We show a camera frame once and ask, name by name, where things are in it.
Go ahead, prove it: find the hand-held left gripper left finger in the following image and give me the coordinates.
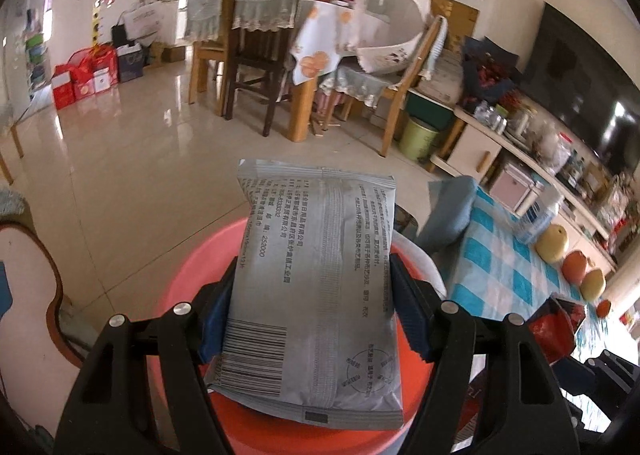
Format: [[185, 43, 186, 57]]
[[52, 255, 241, 455]]

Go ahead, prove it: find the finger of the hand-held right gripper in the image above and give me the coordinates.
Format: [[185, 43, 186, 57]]
[[584, 349, 637, 391], [559, 385, 626, 436]]

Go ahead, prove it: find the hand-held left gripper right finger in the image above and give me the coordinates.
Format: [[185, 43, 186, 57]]
[[389, 252, 581, 455]]

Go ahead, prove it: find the pink plastic basin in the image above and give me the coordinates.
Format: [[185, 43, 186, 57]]
[[155, 221, 441, 455]]

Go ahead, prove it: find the blue grey wipes packet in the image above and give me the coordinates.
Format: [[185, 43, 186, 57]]
[[207, 159, 405, 432]]

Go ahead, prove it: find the green trash bin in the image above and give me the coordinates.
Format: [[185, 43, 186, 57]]
[[398, 116, 441, 164]]

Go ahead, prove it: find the white bag lined bin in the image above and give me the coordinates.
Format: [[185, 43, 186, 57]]
[[390, 205, 448, 301]]

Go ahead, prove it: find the red dark snack bag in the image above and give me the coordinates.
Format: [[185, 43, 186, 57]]
[[527, 296, 587, 366]]

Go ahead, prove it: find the blue white checkered tablecloth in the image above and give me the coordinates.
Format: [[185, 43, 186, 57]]
[[440, 185, 636, 436]]

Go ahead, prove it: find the yellow pear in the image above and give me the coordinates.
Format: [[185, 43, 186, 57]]
[[580, 268, 607, 302], [534, 224, 570, 264]]

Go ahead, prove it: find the red peach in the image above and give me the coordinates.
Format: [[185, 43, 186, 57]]
[[561, 250, 588, 287]]

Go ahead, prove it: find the blue grey cloth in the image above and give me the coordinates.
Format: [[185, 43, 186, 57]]
[[415, 176, 480, 252]]

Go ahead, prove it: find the white bottle with blue label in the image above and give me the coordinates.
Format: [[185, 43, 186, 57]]
[[515, 187, 563, 247]]

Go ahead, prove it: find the pink white storage box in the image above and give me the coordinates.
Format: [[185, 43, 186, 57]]
[[487, 155, 533, 216]]

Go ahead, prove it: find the curved wooden armrest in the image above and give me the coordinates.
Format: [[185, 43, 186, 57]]
[[0, 221, 86, 371]]

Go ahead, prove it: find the green box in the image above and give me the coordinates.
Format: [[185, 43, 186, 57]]
[[404, 90, 453, 130]]

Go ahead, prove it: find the light wooden chair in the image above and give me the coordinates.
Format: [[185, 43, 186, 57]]
[[320, 15, 448, 158]]

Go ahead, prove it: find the wooden dining table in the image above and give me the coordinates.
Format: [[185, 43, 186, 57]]
[[287, 0, 401, 143]]

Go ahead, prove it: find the dark wrapped bouquet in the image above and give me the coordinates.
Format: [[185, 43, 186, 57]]
[[460, 37, 521, 106]]

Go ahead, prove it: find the dark paper bag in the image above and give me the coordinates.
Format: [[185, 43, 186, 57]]
[[116, 42, 146, 83]]

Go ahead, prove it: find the large red gift box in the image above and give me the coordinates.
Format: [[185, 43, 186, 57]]
[[67, 46, 121, 103]]

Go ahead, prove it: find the small red gift box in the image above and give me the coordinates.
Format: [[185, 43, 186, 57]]
[[52, 64, 76, 110]]

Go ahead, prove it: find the black television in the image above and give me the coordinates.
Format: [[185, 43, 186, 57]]
[[517, 2, 640, 178]]

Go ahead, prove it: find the orange print dining tablecloth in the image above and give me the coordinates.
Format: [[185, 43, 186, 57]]
[[290, 2, 401, 88]]

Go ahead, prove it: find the white paper bag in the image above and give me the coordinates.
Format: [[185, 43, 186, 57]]
[[122, 2, 166, 43]]

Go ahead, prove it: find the storage drawer tower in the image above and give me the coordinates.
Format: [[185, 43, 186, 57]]
[[22, 32, 53, 100]]

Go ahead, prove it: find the light wooden chair lace cover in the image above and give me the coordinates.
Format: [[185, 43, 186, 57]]
[[185, 0, 231, 116]]

